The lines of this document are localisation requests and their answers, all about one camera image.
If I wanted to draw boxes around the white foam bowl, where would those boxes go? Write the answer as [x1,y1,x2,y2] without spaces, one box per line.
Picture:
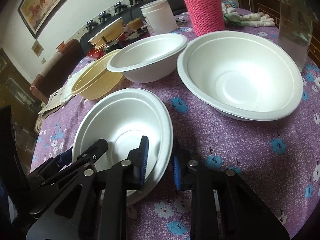
[72,88,174,205]
[106,33,188,83]
[177,30,303,121]

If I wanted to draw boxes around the beige plastic bowl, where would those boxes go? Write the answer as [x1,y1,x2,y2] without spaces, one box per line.
[71,49,123,100]

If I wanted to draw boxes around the red plates under stack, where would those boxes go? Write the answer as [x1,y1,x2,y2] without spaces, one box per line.
[87,44,110,60]

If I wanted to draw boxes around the stack of beige bowls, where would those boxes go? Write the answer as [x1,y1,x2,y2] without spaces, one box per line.
[88,18,124,49]

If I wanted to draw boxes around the white paper document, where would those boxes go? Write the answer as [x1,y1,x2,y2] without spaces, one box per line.
[39,73,81,117]

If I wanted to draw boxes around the wooden wardrobe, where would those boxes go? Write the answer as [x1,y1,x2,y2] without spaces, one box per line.
[0,49,41,174]

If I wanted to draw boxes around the brown fabric armchair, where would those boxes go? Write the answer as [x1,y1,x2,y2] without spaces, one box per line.
[30,39,85,103]

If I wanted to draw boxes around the framed painting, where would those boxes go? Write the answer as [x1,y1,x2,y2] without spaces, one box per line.
[18,0,67,39]

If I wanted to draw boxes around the white plastic jar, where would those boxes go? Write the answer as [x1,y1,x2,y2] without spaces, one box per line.
[140,0,177,35]

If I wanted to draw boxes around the white gloves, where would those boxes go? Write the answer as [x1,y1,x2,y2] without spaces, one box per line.
[222,7,276,28]

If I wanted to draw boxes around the clear glass water bottle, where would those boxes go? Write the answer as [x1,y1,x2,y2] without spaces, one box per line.
[278,0,313,71]

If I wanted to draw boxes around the pink knit-sleeved bottle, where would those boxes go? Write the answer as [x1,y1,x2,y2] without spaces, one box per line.
[184,0,225,36]

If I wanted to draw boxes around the small wall plaque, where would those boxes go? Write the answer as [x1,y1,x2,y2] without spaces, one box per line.
[31,40,44,57]

